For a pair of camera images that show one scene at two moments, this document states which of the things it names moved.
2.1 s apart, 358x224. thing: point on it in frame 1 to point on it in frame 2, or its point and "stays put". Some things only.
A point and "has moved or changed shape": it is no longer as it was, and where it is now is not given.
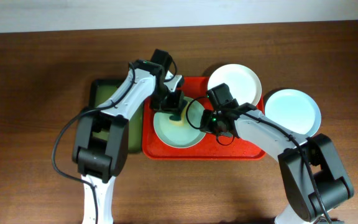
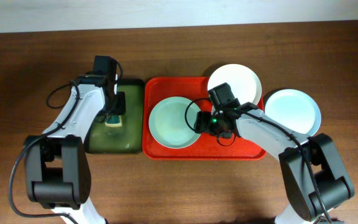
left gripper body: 173,106 to 119,103
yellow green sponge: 181,122 has moved or changed shape
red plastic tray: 212,147 stays put
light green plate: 181,136 has moved or changed shape
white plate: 244,85 stays put
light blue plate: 293,111 stays put
